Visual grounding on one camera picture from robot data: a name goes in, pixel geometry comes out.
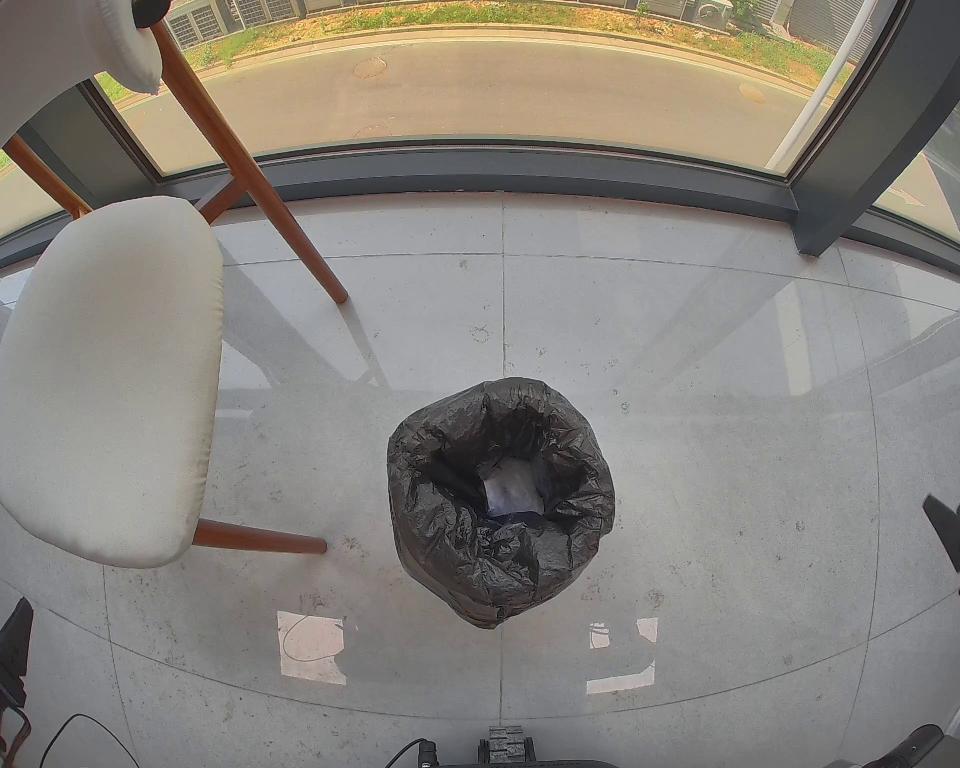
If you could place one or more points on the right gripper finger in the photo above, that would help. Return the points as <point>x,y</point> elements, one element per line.
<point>946,529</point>

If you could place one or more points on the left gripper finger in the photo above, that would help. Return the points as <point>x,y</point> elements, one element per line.
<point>16,645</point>

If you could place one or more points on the white paper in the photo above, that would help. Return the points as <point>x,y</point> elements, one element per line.
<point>514,487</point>

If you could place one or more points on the black plastic bag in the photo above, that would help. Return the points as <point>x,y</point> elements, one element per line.
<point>480,570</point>

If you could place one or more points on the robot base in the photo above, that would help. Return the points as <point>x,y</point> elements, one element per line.
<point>510,750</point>

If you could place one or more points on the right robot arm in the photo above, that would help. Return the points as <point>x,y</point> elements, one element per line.
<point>907,750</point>

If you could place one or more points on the white cushioned wooden chair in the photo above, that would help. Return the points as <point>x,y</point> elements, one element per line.
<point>112,375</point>

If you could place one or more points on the window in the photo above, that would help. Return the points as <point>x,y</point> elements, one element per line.
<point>487,97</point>

